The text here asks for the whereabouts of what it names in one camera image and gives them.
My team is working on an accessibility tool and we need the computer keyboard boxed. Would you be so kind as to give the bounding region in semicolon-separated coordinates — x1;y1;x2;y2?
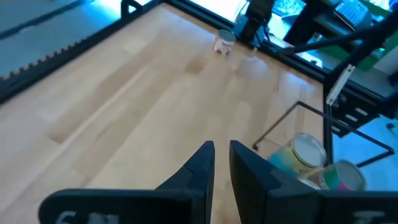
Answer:
334;0;374;22

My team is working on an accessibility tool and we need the green desk mat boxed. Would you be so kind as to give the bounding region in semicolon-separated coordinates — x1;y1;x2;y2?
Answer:
356;40;398;72

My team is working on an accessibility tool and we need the white red label can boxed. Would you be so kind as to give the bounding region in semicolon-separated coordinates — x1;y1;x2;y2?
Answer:
212;29;237;57

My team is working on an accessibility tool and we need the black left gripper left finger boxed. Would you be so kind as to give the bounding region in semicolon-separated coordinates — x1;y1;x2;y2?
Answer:
37;140;216;224

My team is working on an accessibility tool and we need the black frame clamp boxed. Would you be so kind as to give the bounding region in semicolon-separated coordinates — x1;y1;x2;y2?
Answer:
120;0;144;18

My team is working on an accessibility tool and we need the black mat orange striped edge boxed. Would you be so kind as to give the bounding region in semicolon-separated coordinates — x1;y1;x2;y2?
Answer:
0;18;131;103

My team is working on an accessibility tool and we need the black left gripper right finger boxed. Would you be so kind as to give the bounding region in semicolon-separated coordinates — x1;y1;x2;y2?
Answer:
229;139;398;224

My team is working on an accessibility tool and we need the silver metal bracket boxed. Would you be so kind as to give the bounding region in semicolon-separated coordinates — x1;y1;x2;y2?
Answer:
325;63;356;106

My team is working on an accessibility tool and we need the black shelf divider frame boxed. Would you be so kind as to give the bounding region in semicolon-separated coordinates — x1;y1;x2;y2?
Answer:
252;100;396;169

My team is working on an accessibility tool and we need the black aluminium table frame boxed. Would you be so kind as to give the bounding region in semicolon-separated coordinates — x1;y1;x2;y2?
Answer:
0;0;398;169

